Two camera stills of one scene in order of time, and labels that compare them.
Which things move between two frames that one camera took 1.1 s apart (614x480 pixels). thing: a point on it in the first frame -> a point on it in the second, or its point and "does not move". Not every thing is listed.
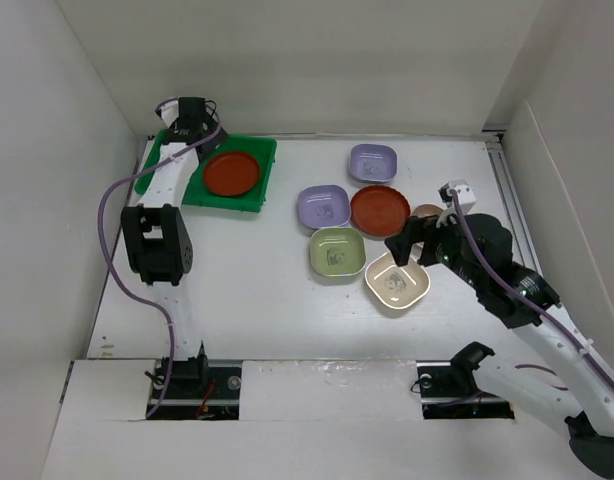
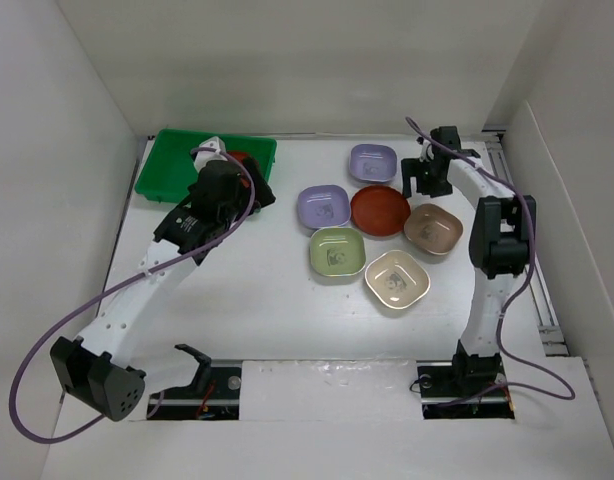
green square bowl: x=337 y=251 does not move
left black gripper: x=214 y=144 -> x=262 y=192
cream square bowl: x=395 y=286 does not move
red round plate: x=379 y=210 does not move
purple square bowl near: x=321 y=206 does not move
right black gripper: x=418 y=229 -> x=411 y=167
